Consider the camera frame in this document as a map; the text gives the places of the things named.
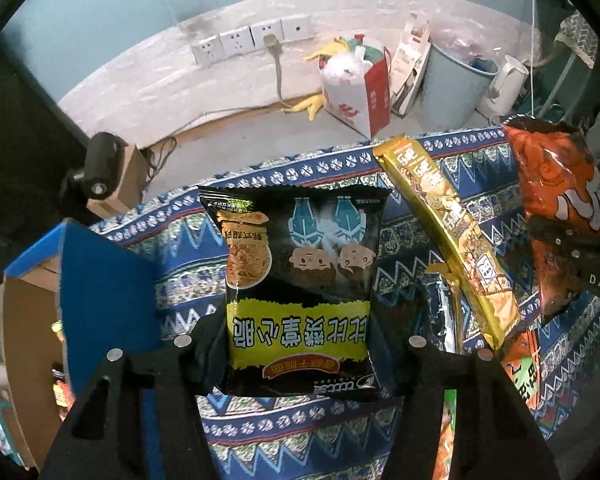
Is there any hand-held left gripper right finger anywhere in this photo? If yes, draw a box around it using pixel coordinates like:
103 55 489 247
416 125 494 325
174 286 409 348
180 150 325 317
367 305 561 480

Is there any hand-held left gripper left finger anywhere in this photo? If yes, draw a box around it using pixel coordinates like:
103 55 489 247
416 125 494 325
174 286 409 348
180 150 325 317
39 312 231 480

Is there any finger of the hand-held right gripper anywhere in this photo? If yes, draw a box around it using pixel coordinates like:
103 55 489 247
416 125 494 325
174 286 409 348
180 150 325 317
527 217 581 261

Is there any large orange snack packet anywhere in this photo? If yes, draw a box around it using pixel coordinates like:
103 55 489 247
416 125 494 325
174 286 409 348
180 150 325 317
502 115 600 323

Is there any silver foil snack packet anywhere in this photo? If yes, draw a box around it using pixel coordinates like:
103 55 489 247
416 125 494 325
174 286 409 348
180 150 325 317
425 260 463 356

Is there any long gold snack packet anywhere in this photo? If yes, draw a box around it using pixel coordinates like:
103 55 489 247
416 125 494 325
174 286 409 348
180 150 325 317
372 134 523 351

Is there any blue-rimmed cardboard box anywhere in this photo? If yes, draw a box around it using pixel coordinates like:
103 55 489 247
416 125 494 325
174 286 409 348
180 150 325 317
2 220 161 480

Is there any black snack packet yellow label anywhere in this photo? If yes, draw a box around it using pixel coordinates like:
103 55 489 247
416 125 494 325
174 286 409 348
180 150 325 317
198 185 393 403

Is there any blue patterned tablecloth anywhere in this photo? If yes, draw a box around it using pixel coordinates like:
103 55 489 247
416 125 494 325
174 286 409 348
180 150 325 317
87 127 600 480

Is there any white electric kettle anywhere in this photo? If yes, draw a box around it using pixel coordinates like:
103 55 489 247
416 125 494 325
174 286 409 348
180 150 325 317
477 55 528 120

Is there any blue-grey trash bin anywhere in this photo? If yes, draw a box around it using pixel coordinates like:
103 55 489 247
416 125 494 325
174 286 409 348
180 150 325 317
420 35 501 128

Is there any small brown cardboard box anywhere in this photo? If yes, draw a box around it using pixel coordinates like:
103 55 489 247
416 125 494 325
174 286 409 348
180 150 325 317
87 144 151 218

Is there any chevron patterned cloth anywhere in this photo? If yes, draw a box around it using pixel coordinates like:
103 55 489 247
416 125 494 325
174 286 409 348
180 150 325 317
560 10 600 68

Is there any clear plastic bin liner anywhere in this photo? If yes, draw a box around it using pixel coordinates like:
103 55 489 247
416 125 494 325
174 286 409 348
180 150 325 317
430 22 501 68

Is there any red white paper bag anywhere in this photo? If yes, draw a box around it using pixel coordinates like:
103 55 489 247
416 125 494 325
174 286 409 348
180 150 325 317
321 57 392 139

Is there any white cardboard packaging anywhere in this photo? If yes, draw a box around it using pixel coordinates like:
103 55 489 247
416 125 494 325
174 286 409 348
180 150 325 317
390 12 431 116

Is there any black cloth backdrop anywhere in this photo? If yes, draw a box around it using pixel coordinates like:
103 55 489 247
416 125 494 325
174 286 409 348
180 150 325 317
0 50 91 291

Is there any white plastic bag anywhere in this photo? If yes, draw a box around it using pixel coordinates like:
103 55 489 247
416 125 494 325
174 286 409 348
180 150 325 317
325 50 376 86

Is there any yellow banana peel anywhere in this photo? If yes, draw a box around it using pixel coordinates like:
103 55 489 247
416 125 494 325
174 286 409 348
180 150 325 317
283 94 327 121
302 37 353 63

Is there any black power cable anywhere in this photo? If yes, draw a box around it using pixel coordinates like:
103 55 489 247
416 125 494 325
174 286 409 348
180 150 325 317
145 136 178 181

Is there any white hanging cable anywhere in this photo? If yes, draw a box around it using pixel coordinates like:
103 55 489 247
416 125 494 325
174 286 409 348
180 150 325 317
527 0 538 116

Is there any grey plug and cable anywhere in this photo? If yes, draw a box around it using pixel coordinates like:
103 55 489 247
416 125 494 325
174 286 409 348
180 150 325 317
172 34 301 136

